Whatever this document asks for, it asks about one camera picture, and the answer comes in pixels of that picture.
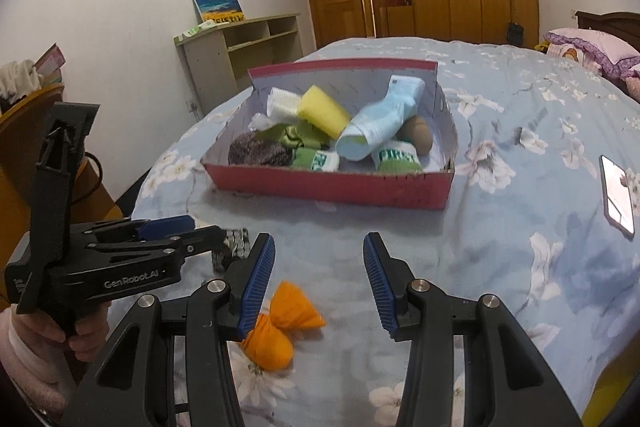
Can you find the smartphone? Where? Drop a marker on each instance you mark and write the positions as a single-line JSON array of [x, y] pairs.
[[617, 194]]

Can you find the person's left forearm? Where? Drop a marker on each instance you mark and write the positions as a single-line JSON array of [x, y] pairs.
[[25, 357]]

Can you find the blue yellow painting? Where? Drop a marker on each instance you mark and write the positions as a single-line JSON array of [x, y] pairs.
[[217, 4]]

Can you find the black white checkered cloth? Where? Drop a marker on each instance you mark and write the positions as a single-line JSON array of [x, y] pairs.
[[235, 244]]

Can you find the purple frilled pillow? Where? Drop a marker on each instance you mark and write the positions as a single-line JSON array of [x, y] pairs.
[[595, 42]]

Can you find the orange knotted cloth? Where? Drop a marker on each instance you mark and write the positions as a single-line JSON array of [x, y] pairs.
[[270, 347]]

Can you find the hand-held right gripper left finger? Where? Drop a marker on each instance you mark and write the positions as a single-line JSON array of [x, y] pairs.
[[257, 277]]

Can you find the beige shelf unit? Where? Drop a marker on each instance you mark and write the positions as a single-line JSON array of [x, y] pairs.
[[210, 62]]

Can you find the person's left hand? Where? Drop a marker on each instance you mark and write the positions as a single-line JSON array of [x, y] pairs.
[[92, 332]]

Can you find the black hanging bag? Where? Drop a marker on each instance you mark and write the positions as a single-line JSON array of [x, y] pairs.
[[515, 33]]

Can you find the tan sock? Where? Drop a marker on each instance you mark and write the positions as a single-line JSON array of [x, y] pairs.
[[420, 134]]

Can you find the grey knitted cloth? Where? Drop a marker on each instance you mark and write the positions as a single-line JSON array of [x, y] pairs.
[[255, 152]]

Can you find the yellow sponge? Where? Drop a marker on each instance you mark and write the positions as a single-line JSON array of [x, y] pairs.
[[322, 109]]

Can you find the light blue sock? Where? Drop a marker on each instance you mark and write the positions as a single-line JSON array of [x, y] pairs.
[[380, 122]]

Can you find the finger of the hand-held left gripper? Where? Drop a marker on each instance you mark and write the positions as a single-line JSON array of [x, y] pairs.
[[200, 242], [165, 224]]

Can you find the green satin cloth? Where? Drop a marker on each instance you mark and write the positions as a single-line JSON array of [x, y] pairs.
[[295, 134]]

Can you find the white green packet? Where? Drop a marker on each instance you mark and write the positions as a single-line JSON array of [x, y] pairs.
[[197, 29]]

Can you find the white mesh cloth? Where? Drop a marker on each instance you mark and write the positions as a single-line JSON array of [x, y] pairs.
[[282, 102]]

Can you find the yellow plush toy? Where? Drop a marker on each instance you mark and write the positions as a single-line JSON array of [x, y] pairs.
[[540, 46]]

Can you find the white crumpled cloth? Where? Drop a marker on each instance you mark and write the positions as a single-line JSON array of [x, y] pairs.
[[20, 79]]

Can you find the pink cartoon pillow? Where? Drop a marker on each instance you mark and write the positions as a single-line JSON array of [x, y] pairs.
[[570, 54]]

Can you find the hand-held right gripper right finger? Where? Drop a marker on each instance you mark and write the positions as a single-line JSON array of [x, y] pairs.
[[377, 279]]

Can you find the pink cardboard box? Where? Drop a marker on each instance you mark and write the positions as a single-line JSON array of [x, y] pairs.
[[325, 189]]

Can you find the pink edged box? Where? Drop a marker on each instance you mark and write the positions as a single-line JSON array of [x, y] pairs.
[[50, 62]]

